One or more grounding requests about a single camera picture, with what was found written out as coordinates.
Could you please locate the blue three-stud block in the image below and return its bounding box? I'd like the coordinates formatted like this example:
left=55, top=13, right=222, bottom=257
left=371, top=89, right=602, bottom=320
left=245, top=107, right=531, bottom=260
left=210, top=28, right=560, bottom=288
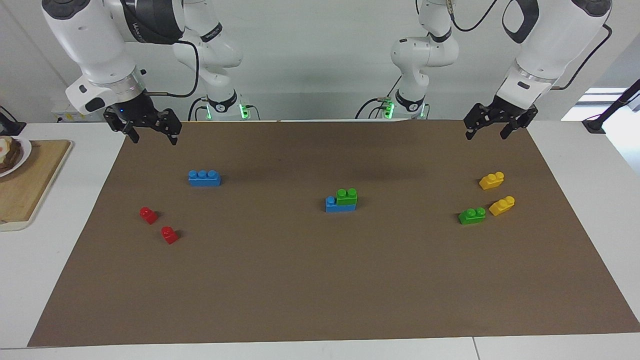
left=325, top=196, right=357, bottom=214
left=188, top=170, right=222, bottom=187

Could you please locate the yellow two-stud block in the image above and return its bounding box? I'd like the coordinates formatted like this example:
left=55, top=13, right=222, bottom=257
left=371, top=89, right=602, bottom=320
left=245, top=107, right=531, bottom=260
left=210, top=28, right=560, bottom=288
left=479, top=171, right=505, bottom=191
left=488, top=195, right=516, bottom=217

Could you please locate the black clamp stand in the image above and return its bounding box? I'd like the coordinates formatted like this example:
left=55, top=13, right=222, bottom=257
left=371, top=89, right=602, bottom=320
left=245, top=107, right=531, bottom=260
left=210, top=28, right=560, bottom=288
left=582, top=79, right=640, bottom=134

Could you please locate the white plate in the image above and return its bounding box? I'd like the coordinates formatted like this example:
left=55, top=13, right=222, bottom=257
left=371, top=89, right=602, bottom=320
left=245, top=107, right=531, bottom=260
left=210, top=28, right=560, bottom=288
left=0, top=136, right=32, bottom=178

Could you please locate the wooden cutting board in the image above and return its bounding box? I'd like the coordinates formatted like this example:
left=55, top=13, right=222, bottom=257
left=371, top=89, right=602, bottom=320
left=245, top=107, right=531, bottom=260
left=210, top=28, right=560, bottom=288
left=0, top=139, right=74, bottom=232

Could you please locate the black desk device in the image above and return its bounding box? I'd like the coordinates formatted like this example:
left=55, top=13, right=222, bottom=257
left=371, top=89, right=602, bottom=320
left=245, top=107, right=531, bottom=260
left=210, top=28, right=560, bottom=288
left=0, top=106, right=27, bottom=137

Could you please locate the sandwich food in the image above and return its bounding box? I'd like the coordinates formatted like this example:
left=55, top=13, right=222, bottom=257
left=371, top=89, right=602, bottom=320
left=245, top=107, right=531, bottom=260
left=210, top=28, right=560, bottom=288
left=0, top=137, right=23, bottom=174

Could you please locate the brown table mat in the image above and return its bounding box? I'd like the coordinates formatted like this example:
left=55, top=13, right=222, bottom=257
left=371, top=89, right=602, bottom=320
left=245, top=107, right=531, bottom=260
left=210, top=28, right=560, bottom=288
left=27, top=120, right=640, bottom=347

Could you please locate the black right base cable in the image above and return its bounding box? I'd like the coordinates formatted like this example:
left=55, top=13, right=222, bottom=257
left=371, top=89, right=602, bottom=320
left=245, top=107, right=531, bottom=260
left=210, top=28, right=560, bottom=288
left=188, top=96, right=208, bottom=122

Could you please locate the black base cable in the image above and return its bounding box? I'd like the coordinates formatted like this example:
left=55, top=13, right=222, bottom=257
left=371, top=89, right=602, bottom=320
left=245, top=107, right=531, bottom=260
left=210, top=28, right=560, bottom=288
left=188, top=96, right=208, bottom=122
left=355, top=74, right=403, bottom=120

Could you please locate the white wall socket box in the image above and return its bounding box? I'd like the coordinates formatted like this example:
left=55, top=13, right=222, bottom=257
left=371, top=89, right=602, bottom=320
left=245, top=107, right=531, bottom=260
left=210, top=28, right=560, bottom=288
left=51, top=104, right=108, bottom=123

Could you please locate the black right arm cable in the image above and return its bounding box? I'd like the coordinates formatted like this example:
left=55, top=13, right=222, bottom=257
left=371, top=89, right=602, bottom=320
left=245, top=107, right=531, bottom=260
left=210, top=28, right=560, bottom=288
left=142, top=39, right=201, bottom=99

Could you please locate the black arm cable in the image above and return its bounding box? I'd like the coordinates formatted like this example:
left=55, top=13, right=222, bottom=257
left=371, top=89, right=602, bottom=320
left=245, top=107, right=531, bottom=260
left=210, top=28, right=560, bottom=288
left=142, top=39, right=201, bottom=99
left=447, top=0, right=613, bottom=92

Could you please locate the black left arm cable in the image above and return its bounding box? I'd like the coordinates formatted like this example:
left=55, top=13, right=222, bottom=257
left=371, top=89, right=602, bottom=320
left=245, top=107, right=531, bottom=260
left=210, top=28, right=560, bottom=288
left=447, top=0, right=613, bottom=92

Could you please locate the black left base cable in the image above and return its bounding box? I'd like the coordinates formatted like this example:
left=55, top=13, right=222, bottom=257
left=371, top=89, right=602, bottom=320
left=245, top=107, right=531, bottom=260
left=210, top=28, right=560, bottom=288
left=355, top=74, right=403, bottom=120

